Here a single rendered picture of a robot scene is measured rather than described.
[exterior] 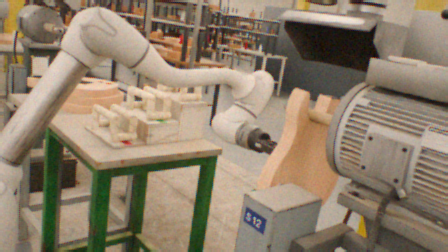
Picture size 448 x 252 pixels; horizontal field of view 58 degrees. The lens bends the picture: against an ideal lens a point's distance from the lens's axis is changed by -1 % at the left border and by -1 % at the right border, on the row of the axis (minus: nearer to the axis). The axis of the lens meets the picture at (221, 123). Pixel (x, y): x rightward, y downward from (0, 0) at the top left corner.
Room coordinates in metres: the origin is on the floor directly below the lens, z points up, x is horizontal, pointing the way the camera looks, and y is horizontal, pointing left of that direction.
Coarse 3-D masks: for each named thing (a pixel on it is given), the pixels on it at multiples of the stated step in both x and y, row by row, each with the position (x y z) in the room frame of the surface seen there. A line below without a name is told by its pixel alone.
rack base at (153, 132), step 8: (136, 112) 1.74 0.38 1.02; (144, 112) 1.76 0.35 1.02; (120, 120) 1.74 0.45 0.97; (128, 120) 1.69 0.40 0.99; (144, 120) 1.63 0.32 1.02; (168, 120) 1.69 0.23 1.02; (128, 128) 1.69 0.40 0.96; (136, 128) 1.64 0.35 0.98; (144, 128) 1.60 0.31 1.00; (152, 128) 1.60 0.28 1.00; (160, 128) 1.63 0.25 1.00; (168, 128) 1.66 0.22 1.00; (176, 128) 1.69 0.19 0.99; (144, 136) 1.60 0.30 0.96; (152, 136) 1.60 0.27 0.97; (160, 136) 1.63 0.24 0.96; (168, 136) 1.66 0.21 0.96; (176, 136) 1.69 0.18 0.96; (152, 144) 1.61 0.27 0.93
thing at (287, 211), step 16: (256, 192) 0.82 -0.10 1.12; (272, 192) 0.84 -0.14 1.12; (288, 192) 0.85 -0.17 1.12; (304, 192) 0.87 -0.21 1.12; (256, 208) 0.78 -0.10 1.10; (272, 208) 0.76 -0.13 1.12; (288, 208) 0.77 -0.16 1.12; (304, 208) 0.80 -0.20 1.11; (240, 224) 0.81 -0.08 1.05; (256, 224) 0.77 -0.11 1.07; (272, 224) 0.75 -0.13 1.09; (288, 224) 0.77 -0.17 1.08; (304, 224) 0.81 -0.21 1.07; (240, 240) 0.80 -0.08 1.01; (256, 240) 0.77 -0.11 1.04; (272, 240) 0.75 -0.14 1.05; (288, 240) 0.78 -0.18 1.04
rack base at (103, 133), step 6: (84, 126) 1.67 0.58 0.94; (90, 126) 1.68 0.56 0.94; (90, 132) 1.63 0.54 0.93; (96, 132) 1.61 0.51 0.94; (102, 132) 1.63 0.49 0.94; (108, 132) 1.64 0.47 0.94; (120, 132) 1.67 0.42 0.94; (126, 132) 1.68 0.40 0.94; (102, 138) 1.55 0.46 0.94; (108, 138) 1.56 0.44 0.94; (138, 138) 1.62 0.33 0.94; (108, 144) 1.51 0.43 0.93; (114, 144) 1.50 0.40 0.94; (120, 144) 1.51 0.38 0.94; (138, 144) 1.56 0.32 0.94; (144, 144) 1.58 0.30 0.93
